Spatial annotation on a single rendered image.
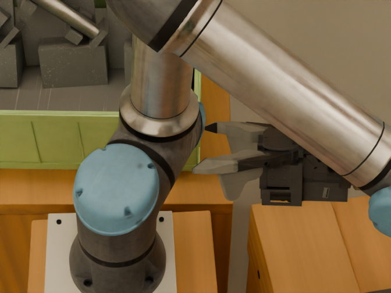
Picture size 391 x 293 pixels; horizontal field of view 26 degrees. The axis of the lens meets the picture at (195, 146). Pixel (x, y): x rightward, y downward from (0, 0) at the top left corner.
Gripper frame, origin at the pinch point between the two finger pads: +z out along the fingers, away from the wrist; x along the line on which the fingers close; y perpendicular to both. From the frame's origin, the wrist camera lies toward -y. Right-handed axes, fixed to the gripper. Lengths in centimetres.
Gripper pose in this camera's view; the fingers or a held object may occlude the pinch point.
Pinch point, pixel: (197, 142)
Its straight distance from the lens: 111.5
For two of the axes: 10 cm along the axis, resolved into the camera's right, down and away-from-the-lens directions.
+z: -9.9, -0.2, 1.2
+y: 0.2, 9.3, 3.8
